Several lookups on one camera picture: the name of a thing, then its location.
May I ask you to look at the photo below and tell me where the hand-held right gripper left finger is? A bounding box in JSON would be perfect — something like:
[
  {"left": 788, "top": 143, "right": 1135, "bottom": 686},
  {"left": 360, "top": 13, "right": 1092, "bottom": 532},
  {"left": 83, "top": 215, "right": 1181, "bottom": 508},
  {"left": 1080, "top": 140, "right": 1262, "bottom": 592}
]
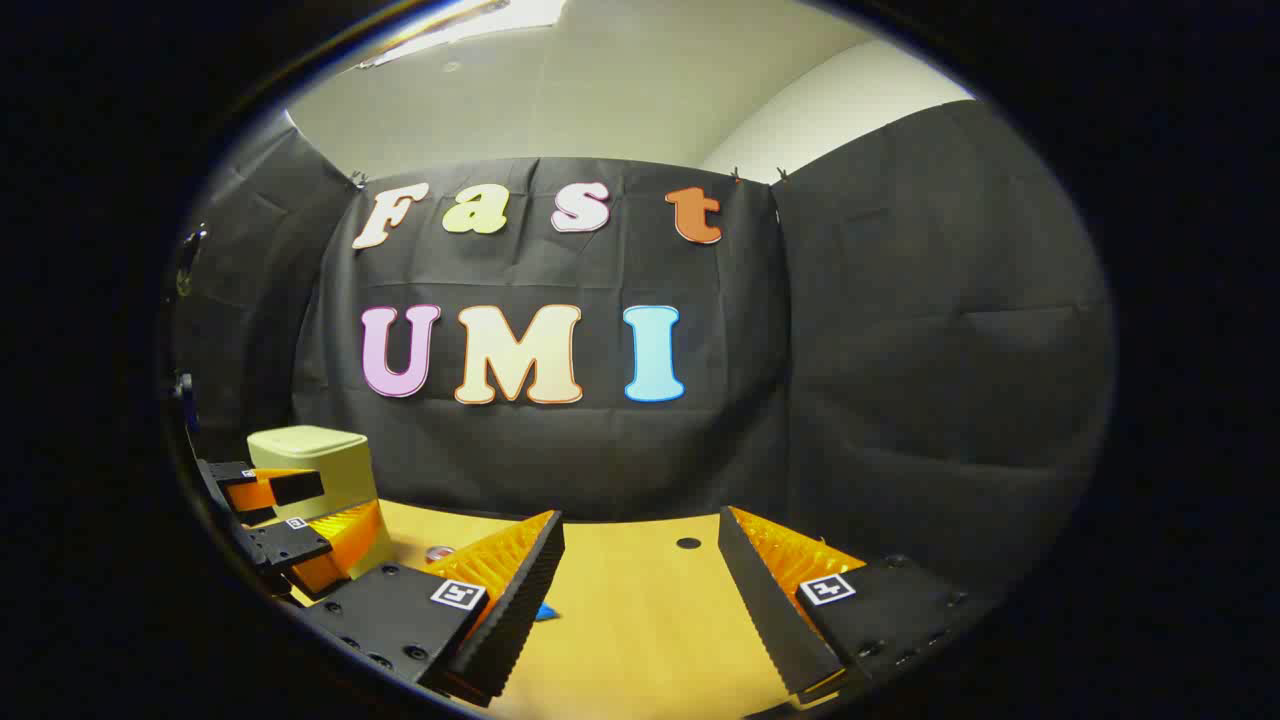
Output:
[{"left": 300, "top": 510, "right": 566, "bottom": 709}]

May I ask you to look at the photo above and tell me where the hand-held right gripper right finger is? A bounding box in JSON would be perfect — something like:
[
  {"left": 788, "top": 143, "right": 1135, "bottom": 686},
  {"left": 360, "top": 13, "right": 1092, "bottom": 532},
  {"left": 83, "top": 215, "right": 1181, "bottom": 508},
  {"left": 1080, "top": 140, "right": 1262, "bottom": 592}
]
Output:
[{"left": 718, "top": 505, "right": 986, "bottom": 706}]

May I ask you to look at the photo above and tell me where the pale green desktop garbage bin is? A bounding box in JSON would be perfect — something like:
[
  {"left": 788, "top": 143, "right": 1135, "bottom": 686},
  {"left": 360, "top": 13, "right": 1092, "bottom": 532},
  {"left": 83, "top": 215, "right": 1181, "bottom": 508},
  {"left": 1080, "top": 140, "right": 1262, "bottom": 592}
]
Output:
[{"left": 247, "top": 425, "right": 396, "bottom": 581}]

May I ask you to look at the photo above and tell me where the wooden desktop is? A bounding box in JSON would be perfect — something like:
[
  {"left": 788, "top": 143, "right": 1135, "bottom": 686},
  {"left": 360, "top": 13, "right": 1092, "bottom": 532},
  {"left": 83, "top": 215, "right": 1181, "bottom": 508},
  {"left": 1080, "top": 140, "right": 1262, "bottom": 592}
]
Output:
[{"left": 290, "top": 498, "right": 871, "bottom": 720}]

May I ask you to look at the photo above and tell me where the black backdrop cloth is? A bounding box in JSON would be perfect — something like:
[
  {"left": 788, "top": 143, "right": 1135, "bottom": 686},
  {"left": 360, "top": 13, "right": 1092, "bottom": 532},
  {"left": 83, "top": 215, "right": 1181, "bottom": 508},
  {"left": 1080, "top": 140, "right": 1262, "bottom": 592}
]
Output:
[{"left": 165, "top": 98, "right": 1116, "bottom": 601}]

